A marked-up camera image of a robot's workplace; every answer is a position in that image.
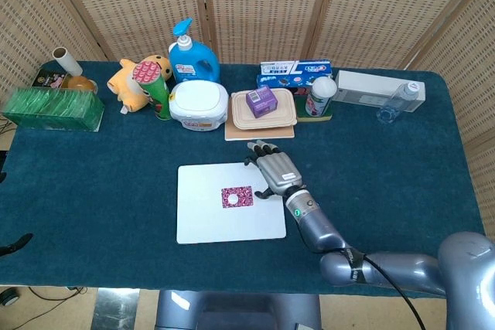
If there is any purple carton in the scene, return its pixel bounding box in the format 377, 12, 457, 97
245, 87, 279, 118

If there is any beige lunch box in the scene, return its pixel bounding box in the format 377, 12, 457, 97
230, 88, 299, 131

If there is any dark box with pink print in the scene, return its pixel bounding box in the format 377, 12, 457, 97
31, 70, 70, 89

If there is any woven folding screen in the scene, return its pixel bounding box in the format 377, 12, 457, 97
0, 0, 495, 238

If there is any black caster wheel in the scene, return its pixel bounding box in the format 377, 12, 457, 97
0, 287, 20, 307

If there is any cardboard tube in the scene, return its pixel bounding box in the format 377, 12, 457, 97
52, 46, 84, 77

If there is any amber round jar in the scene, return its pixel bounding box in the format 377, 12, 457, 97
61, 74, 98, 94

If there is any green chips can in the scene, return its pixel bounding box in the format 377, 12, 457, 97
131, 61, 172, 121

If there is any white wet wipes container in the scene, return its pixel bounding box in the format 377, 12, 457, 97
169, 81, 229, 133

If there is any thin tan cutting board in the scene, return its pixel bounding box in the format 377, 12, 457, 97
224, 113, 295, 141

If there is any grey robot torso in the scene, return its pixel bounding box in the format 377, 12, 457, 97
154, 290, 322, 330

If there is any teal table cloth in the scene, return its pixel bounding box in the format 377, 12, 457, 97
0, 60, 490, 300

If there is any metal table leg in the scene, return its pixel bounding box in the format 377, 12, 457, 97
94, 287, 140, 330

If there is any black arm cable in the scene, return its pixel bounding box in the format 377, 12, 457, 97
297, 225, 425, 330

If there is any green transparent tea box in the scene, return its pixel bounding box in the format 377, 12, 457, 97
1, 87, 106, 133

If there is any blue detergent bottle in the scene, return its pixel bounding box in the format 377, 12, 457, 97
168, 17, 222, 86

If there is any yellow plush toy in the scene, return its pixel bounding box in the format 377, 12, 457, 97
107, 54, 172, 114

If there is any blue toothpaste box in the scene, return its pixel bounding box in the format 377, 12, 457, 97
257, 60, 334, 90

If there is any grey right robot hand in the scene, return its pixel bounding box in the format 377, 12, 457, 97
243, 139, 307, 200

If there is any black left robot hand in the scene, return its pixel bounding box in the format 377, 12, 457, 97
0, 232, 35, 257

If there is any white rectangular box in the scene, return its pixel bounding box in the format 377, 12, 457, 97
333, 70, 425, 114

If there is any yellow green sponge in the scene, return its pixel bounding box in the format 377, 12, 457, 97
295, 96, 334, 123

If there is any white rectangular board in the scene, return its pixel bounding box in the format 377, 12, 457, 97
176, 162, 288, 245

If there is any clear plastic bottle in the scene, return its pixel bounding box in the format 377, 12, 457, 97
376, 80, 421, 124

